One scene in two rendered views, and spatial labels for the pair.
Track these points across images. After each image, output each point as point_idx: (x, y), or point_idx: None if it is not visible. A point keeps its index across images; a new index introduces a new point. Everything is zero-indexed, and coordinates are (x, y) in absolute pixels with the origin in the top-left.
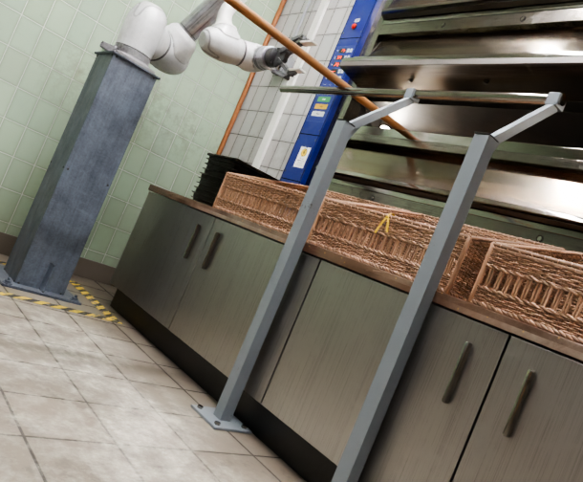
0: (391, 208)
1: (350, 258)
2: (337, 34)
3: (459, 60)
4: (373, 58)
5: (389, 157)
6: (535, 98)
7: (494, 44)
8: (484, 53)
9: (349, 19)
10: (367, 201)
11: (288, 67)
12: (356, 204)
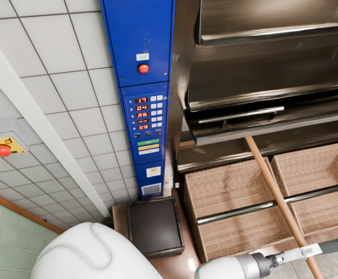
0: (273, 174)
1: (330, 239)
2: (91, 71)
3: None
4: (247, 130)
5: (238, 140)
6: None
7: None
8: None
9: (117, 56)
10: (235, 165)
11: (277, 255)
12: (295, 211)
